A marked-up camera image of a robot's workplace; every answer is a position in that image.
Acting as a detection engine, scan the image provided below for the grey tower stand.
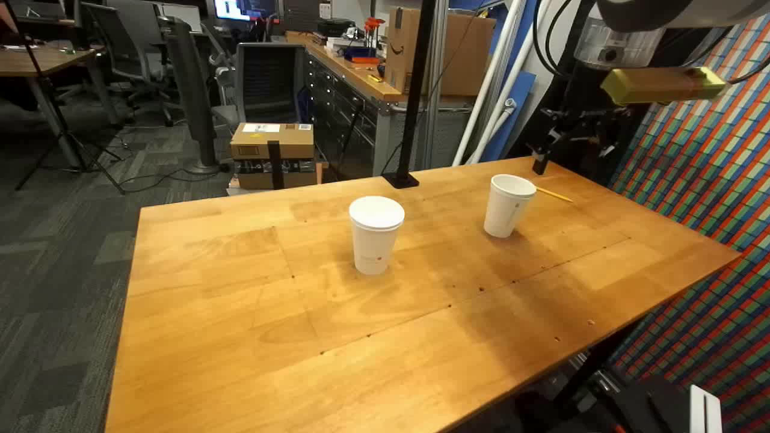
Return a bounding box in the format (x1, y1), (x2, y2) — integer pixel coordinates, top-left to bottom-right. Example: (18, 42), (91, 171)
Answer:
(164, 20), (224, 176)

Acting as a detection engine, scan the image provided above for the wooden office desk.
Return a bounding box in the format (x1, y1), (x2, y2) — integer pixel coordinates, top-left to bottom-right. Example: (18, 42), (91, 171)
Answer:
(0, 38), (111, 147)

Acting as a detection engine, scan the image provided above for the dark grey crate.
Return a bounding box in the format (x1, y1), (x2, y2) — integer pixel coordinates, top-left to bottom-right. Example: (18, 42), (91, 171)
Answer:
(235, 42), (308, 125)

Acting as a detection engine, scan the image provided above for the white paper cup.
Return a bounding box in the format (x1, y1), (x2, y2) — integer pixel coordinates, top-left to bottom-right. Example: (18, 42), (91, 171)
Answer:
(481, 171), (538, 240)
(345, 195), (407, 278)

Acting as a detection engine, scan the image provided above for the white plastic pipe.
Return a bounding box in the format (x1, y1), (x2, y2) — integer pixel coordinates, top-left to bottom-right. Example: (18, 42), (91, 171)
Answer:
(451, 0), (531, 170)
(466, 101), (516, 170)

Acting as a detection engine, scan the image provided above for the black equipment under table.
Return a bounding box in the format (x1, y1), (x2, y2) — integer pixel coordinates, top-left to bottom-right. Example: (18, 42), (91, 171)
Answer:
(513, 344), (699, 433)

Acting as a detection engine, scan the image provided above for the black office chair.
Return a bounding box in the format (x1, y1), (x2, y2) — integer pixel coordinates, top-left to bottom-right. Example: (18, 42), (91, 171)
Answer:
(78, 0), (183, 123)

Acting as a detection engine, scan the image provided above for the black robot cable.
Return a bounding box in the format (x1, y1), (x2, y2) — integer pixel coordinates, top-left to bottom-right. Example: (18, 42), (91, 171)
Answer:
(528, 0), (582, 81)

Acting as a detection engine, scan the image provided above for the yellow pencil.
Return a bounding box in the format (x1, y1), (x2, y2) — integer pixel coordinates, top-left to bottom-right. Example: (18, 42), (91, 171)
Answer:
(533, 186), (576, 206)

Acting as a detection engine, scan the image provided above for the small cardboard box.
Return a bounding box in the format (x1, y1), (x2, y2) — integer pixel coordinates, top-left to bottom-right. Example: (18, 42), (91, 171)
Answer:
(227, 120), (316, 194)

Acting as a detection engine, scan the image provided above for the colourful patterned backdrop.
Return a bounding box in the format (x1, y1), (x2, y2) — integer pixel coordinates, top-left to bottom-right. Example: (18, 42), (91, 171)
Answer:
(603, 16), (770, 433)

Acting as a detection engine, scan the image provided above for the white flat device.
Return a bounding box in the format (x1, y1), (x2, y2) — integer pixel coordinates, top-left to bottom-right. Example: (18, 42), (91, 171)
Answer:
(687, 382), (723, 433)

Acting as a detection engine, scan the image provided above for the yellow-green wrist camera box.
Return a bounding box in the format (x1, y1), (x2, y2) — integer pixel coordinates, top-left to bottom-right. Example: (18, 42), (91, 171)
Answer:
(598, 66), (728, 109)

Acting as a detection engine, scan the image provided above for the computer monitor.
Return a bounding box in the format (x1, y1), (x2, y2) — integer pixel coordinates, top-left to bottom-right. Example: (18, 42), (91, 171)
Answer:
(212, 0), (283, 25)

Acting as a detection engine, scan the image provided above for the orange tool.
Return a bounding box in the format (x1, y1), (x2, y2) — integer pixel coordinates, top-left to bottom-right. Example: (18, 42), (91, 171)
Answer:
(345, 54), (381, 73)

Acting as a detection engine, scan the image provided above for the black tripod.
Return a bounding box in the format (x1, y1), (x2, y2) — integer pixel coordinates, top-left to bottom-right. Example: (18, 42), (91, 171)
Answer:
(0, 0), (126, 195)

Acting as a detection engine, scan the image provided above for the black curtain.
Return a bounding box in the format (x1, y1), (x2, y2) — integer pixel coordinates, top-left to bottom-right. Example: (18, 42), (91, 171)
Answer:
(513, 0), (669, 186)

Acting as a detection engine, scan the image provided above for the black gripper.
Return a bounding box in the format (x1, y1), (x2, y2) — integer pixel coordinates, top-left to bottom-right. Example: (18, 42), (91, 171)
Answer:
(528, 106), (635, 178)

